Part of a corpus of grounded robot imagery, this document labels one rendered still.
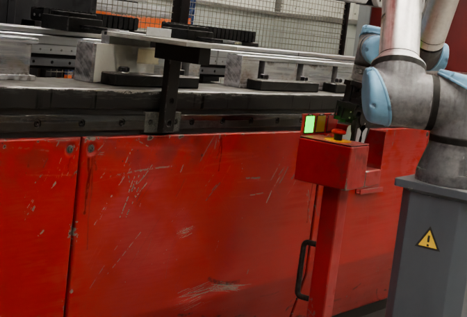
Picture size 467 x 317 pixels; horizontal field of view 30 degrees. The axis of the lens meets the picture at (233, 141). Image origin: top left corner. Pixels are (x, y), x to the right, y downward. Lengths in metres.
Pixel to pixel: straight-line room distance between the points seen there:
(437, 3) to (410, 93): 0.42
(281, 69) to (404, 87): 0.93
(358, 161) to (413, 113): 0.54
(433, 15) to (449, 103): 0.43
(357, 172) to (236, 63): 0.49
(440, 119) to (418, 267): 0.31
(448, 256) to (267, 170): 0.81
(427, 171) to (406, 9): 0.35
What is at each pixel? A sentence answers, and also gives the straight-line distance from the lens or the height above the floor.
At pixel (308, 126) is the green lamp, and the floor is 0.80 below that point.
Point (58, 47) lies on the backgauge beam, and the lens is 2.36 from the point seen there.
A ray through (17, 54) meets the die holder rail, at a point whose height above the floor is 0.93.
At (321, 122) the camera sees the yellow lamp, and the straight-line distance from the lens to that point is 2.42.
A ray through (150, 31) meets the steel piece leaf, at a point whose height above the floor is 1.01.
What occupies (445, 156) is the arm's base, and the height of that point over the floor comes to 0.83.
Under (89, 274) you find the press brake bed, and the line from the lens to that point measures 2.07.
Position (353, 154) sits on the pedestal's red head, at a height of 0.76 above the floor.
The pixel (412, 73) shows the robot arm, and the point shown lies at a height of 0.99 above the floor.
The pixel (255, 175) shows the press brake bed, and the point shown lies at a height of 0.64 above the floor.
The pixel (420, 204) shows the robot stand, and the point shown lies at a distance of 1.84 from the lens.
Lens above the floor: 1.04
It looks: 7 degrees down
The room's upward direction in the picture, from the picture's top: 7 degrees clockwise
